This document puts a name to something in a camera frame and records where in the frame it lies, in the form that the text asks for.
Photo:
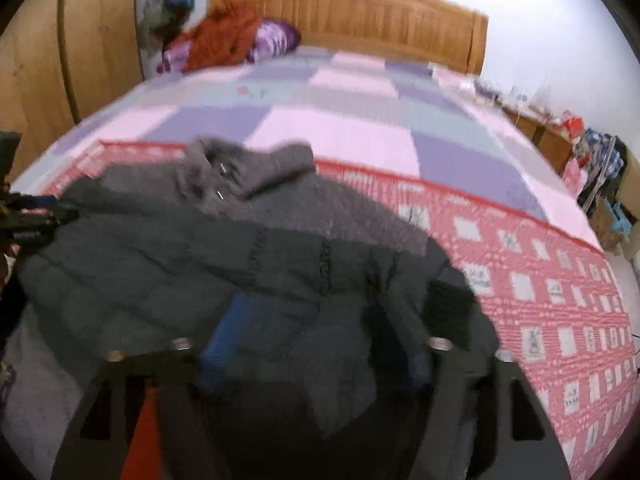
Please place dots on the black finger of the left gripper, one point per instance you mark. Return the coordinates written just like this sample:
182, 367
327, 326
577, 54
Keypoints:
23, 227

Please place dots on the orange-red crumpled garment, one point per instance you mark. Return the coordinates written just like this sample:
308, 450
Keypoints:
224, 37

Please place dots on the wooden headboard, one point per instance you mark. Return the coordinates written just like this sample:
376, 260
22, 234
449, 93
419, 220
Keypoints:
435, 31

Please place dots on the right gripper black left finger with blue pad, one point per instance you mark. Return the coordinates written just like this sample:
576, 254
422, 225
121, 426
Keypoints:
143, 417

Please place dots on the wooden wardrobe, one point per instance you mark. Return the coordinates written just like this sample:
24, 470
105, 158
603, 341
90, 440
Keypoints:
61, 61

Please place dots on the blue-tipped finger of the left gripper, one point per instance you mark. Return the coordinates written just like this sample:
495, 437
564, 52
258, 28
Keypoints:
19, 202

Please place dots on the grey and black jacket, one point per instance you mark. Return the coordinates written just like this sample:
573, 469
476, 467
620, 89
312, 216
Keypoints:
295, 288

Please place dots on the red white patterned blanket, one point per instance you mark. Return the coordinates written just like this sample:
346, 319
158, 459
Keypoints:
552, 300

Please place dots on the hanging clothes pile on wall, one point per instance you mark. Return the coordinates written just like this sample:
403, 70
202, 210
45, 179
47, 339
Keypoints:
162, 21

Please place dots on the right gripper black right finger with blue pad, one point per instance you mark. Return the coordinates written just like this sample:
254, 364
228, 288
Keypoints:
477, 417

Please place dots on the wooden bedside desk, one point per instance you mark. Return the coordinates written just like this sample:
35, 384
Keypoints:
541, 129

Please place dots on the purple white pillow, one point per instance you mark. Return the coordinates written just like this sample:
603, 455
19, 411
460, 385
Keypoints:
273, 38

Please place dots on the purple pink checkered bedsheet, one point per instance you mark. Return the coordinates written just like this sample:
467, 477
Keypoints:
405, 118

